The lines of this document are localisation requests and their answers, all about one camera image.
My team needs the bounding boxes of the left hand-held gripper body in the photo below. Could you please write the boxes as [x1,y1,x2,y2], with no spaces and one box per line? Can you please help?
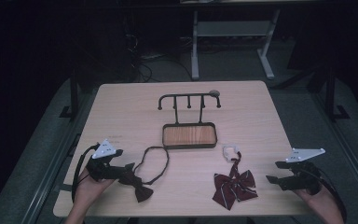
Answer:
[86,138,120,183]

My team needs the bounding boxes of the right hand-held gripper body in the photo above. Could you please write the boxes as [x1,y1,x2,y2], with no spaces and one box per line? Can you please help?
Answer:
[284,147,326,196]

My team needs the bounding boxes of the dark brown bow tie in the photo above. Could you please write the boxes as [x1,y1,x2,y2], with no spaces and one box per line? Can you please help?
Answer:
[117,146,171,203]

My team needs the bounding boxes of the red striped bow tie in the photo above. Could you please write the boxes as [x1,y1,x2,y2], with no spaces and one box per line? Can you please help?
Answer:
[212,144,259,211]

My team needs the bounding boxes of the black hook rack wooden tray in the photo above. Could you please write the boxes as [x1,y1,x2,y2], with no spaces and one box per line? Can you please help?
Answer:
[157,92,222,150]

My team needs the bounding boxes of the person's left hand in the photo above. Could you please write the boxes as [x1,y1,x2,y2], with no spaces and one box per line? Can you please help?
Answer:
[74,167,116,208]

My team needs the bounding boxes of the person's right hand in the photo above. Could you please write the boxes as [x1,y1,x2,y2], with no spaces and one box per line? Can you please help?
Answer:
[293,183,338,216]

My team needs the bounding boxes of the black metal stand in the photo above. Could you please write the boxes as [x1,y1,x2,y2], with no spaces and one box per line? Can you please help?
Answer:
[324,63,351,123]
[59,66,82,119]

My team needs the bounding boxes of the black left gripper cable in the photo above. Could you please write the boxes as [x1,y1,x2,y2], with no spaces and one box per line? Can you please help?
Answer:
[71,143,101,203]

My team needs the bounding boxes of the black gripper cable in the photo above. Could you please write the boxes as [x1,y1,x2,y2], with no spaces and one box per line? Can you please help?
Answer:
[304,161,348,222]
[71,143,101,203]

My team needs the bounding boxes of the grey metal floor rail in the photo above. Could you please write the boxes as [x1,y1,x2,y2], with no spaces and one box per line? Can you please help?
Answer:
[310,91,358,206]
[20,91,96,224]

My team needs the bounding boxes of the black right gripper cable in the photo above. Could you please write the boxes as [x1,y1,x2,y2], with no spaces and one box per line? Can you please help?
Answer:
[304,161,348,222]

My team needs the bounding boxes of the black floor cables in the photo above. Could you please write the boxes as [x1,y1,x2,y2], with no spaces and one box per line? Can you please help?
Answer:
[122,18,194,84]

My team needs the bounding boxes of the grey metal desk frame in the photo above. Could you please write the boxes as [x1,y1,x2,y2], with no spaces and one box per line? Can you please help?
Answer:
[190,8,282,81]

